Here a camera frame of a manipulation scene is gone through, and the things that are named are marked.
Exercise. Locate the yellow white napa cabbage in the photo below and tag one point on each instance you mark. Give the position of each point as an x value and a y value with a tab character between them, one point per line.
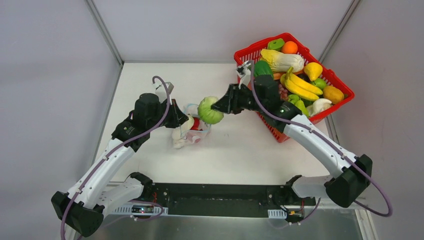
281	62

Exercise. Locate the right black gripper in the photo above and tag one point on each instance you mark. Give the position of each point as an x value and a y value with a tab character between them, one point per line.
234	100

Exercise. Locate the orange toy orange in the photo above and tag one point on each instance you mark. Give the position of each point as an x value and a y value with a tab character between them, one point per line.
289	47

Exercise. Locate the green bok choy toy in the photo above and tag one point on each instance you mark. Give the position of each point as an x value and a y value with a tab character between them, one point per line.
262	68

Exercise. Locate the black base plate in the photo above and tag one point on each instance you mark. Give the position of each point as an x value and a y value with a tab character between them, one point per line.
226	200

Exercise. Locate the white oyster mushroom toy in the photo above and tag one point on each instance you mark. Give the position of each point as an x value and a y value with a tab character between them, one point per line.
318	106

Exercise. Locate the green toy apple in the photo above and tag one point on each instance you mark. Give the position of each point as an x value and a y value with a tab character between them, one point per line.
319	83

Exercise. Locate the green toy pepper slice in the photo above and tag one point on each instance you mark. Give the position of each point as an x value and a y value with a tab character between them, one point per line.
276	44

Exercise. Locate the pale green toy cabbage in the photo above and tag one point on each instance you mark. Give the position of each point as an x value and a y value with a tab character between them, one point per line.
206	113

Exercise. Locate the clear zip top bag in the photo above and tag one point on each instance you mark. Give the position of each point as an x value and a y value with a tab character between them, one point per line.
192	131

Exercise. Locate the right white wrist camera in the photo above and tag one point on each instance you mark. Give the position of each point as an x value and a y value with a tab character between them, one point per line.
244	73

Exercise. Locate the green toy pear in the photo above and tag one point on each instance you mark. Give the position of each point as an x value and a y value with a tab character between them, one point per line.
299	103

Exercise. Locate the yellow toy banana bunch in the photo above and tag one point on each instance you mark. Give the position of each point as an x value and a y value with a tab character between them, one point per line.
300	87

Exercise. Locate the orange yellow toy squash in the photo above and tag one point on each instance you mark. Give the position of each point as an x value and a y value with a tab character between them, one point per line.
333	94

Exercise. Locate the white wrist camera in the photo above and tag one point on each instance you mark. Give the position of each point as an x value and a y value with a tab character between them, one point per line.
244	73
161	90

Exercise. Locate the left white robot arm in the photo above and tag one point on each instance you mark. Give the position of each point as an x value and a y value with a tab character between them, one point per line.
85	205

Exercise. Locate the yellow toy bell pepper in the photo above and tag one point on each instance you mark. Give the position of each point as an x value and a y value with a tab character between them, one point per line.
313	70

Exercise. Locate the purple toy grapes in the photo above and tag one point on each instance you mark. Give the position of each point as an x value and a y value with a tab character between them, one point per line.
283	92

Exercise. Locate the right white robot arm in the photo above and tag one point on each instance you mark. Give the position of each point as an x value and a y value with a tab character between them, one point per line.
347	172

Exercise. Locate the white toy radish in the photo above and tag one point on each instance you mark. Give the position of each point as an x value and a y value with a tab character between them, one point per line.
179	134

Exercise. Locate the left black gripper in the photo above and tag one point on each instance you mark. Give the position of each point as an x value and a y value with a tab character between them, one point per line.
173	112

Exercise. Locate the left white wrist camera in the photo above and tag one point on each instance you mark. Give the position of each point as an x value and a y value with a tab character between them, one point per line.
161	90

